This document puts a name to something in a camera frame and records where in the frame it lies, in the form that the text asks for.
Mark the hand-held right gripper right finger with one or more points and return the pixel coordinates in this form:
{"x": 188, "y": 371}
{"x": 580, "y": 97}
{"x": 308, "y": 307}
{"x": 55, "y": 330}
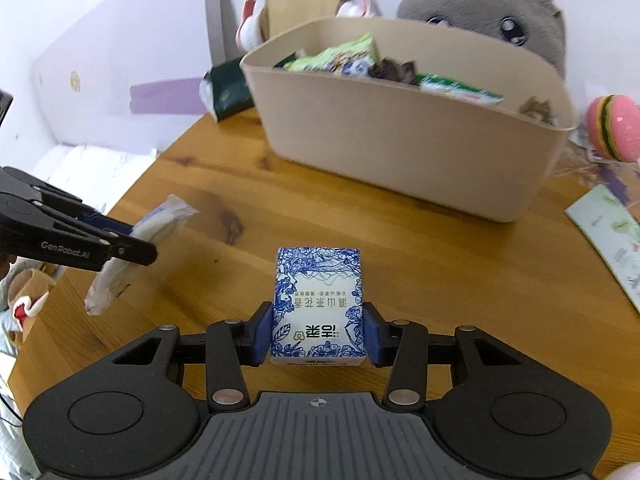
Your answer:
{"x": 374, "y": 335}

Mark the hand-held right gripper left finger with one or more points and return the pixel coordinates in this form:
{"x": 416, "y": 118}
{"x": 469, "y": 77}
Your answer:
{"x": 260, "y": 332}

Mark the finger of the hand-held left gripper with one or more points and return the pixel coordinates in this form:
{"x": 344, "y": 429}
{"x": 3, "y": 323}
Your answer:
{"x": 107, "y": 224}
{"x": 60, "y": 245}

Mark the clear plastic packet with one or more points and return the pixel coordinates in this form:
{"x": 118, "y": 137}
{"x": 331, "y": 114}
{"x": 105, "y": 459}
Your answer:
{"x": 155, "y": 222}

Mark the blue and white tissue pack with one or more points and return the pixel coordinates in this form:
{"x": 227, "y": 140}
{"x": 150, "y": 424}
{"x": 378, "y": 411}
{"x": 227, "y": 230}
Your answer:
{"x": 317, "y": 300}

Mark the beige plastic storage bin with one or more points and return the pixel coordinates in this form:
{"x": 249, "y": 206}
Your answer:
{"x": 390, "y": 150}

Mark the wooden desktop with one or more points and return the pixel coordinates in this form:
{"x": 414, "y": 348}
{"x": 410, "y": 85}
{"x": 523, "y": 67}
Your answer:
{"x": 450, "y": 270}

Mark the white bedding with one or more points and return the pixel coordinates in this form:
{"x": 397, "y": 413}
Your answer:
{"x": 85, "y": 170}

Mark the purple paper strip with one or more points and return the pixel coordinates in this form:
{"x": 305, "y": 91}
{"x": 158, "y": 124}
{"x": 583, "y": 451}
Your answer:
{"x": 167, "y": 97}

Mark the dark green packet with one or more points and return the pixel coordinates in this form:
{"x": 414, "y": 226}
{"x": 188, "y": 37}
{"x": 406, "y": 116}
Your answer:
{"x": 230, "y": 90}

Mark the white furniture panel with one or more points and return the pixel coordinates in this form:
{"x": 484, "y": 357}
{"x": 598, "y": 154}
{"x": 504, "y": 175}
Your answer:
{"x": 125, "y": 25}

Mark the white and red headphones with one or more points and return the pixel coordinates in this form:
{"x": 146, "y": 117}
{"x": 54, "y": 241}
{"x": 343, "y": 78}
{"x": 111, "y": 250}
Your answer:
{"x": 250, "y": 22}

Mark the white illustrated leaflet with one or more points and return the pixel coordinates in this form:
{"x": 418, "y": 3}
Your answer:
{"x": 610, "y": 235}

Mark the green and white packet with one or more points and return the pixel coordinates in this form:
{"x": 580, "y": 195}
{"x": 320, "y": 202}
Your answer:
{"x": 450, "y": 87}

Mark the dark brown wrapper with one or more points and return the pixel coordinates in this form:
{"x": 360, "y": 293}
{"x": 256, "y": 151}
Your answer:
{"x": 395, "y": 71}

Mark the small brown plush item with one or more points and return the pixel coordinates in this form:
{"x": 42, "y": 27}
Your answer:
{"x": 537, "y": 110}

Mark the yellow patterned mat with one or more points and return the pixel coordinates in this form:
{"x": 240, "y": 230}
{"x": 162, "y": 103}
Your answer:
{"x": 600, "y": 170}

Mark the green snack packet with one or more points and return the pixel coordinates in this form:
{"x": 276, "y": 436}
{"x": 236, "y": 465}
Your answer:
{"x": 340, "y": 55}

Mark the pink hamburger toy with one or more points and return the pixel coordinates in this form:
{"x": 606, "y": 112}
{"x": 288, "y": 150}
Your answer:
{"x": 622, "y": 125}

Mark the grey cat plush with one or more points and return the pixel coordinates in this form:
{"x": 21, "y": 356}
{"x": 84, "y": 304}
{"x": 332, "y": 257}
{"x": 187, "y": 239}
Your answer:
{"x": 480, "y": 0}

